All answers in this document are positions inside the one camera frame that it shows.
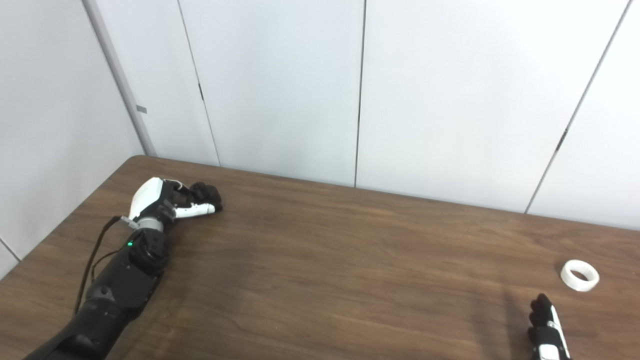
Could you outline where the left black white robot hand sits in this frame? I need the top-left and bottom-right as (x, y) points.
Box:
(128, 177), (224, 224)

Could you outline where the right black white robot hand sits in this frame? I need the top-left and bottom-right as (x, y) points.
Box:
(527, 293), (572, 360)

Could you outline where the white plastic ring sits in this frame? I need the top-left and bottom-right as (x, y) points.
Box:
(560, 259), (600, 293)

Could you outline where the round black plastic part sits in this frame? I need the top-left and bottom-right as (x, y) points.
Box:
(190, 182), (224, 211)

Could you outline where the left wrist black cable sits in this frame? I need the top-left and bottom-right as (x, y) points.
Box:
(73, 215), (139, 317)

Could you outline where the grey vertical wall post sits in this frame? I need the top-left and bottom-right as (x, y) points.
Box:
(81, 0), (158, 157)

